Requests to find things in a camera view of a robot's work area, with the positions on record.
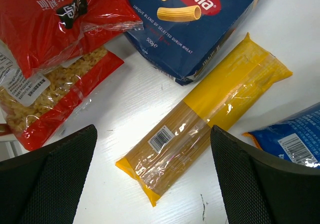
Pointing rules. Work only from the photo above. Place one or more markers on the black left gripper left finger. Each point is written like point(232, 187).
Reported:
point(44, 186)

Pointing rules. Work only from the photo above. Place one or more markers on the blue Barilla rigatoni box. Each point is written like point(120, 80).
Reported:
point(180, 37)

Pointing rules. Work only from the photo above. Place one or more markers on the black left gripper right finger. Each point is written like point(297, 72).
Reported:
point(259, 188)

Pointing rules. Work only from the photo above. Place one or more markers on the yellow spaghetti packet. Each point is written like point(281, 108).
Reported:
point(160, 158)

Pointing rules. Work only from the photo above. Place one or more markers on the red pasta bag with label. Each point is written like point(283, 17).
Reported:
point(35, 108)

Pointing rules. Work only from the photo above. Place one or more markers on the blue and orange pasta bag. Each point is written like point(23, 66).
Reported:
point(295, 139)

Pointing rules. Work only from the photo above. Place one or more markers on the red fusilli pasta bag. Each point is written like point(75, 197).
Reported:
point(42, 34)

